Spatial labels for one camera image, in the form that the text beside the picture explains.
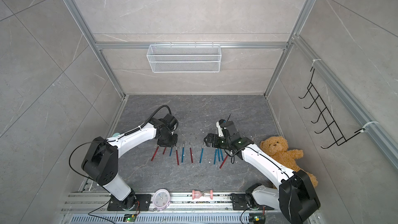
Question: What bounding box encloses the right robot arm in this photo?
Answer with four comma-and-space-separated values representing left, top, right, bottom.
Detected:
204, 119, 321, 224

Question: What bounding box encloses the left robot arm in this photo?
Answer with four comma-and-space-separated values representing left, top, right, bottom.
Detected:
81, 114, 178, 202

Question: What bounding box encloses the brown teddy bear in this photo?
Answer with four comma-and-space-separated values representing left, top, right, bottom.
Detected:
260, 136, 304, 172

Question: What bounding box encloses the pink hourglass timer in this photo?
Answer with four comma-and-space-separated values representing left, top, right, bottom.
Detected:
192, 189, 214, 200

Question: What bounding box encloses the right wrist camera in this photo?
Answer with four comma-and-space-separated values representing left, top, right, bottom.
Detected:
216, 119, 225, 138

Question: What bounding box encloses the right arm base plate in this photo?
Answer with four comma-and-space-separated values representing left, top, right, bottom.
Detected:
230, 193, 275, 211

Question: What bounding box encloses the white wire mesh basket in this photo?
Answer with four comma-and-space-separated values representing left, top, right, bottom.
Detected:
147, 44, 222, 73

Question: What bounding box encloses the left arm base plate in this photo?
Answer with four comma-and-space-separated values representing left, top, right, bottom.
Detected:
107, 194, 152, 211

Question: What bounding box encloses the black wire hook rack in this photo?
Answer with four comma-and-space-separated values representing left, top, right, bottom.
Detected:
299, 67, 366, 149

